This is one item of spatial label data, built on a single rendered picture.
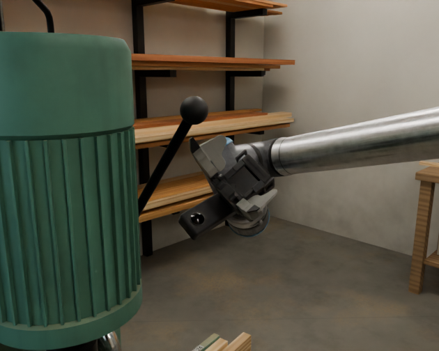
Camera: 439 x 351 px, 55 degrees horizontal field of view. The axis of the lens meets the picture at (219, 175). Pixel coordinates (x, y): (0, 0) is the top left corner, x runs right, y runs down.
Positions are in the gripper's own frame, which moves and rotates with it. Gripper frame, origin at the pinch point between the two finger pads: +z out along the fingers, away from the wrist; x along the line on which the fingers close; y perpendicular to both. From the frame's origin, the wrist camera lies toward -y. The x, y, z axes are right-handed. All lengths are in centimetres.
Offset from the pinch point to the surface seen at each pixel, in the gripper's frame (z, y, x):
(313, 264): -292, 37, 9
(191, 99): 12.9, 2.4, -5.0
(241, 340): -35.2, -16.1, 18.0
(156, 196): -224, -19, -95
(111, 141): 20.4, -7.7, -3.1
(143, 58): -161, 32, -145
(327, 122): -307, 138, -75
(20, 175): 23.4, -15.9, -4.7
